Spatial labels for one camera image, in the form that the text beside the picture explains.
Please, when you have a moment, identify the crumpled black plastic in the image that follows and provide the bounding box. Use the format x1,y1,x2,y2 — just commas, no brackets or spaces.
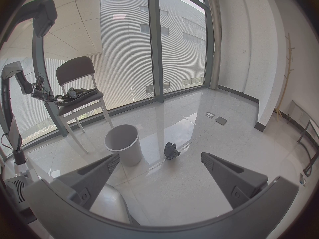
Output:
164,142,181,160

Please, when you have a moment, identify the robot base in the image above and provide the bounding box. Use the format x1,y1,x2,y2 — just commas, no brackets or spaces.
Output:
0,158,133,225

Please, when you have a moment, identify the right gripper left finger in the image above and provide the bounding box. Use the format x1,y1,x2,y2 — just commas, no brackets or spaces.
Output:
53,154,120,210

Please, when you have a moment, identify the wooden coat stand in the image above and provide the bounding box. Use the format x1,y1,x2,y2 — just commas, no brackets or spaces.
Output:
274,33,296,122

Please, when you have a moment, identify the window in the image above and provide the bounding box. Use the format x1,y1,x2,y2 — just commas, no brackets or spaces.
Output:
0,0,215,159

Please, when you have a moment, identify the beige curtain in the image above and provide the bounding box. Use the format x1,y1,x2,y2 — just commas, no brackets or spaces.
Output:
203,0,223,90

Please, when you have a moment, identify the glass table black frame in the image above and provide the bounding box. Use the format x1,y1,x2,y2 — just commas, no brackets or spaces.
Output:
297,119,319,177

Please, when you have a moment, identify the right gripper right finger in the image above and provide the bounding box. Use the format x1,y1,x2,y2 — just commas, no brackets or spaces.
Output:
201,152,269,210

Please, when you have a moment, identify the black plastic bag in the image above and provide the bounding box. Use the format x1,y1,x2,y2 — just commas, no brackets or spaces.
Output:
48,87,98,107

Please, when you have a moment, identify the white chair dark grey seat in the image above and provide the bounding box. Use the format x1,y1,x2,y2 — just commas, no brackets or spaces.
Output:
55,56,114,154

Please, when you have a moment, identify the white trash bin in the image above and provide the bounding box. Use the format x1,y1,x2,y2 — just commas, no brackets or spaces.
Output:
104,124,142,166

